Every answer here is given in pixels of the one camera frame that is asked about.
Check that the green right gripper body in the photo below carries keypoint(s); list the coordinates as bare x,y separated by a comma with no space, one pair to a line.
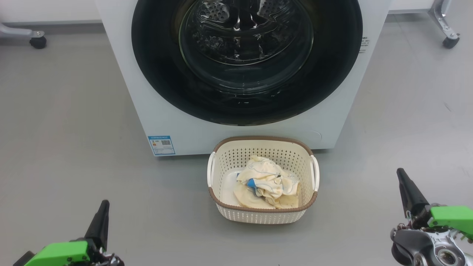
452,218

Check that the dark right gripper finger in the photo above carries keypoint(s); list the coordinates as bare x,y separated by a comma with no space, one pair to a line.
413,203

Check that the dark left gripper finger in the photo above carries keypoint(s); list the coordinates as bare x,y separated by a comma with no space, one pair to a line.
100,229

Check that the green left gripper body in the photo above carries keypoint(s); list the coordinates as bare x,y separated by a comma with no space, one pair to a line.
63,253

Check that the grey washing machine door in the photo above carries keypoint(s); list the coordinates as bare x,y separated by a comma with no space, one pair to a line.
155,66

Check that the white front-load washing machine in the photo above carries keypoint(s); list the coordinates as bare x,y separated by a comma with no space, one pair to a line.
122,74

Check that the blue energy label sticker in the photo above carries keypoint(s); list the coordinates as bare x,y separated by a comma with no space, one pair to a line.
162,146

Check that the cream perforated laundry basket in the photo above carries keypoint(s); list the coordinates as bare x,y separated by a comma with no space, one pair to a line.
258,216

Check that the small black text label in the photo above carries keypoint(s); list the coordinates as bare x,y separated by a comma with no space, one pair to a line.
364,44

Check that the white partition board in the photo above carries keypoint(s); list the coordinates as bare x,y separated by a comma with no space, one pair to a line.
410,4
44,9

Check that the grey caster leg frame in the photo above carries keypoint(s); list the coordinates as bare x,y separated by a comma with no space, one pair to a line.
443,22
22,32

